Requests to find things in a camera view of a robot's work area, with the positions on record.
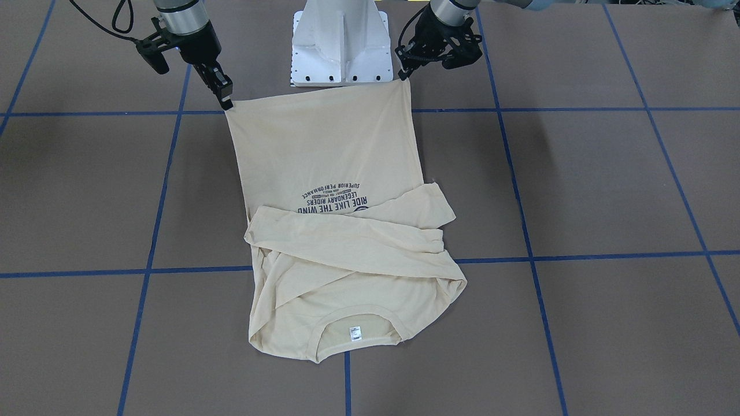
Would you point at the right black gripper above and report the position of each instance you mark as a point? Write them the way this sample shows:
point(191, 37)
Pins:
point(198, 49)

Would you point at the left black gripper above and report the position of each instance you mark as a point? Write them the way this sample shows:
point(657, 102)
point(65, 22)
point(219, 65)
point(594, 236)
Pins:
point(435, 30)

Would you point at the cream long-sleeve printed shirt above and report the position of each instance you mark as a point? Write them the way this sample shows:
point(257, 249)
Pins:
point(345, 234)

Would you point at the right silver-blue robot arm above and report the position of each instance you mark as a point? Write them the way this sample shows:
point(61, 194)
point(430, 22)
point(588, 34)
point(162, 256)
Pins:
point(186, 26)

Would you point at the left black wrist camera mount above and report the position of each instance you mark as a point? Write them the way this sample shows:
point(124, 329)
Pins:
point(452, 53)

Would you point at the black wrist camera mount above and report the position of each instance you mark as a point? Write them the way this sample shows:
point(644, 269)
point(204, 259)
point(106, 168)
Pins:
point(452, 53)
point(152, 48)

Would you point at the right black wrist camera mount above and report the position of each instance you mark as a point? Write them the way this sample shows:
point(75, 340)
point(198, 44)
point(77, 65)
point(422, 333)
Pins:
point(152, 48)

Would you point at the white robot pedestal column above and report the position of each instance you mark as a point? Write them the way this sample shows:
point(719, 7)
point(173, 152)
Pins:
point(340, 43)

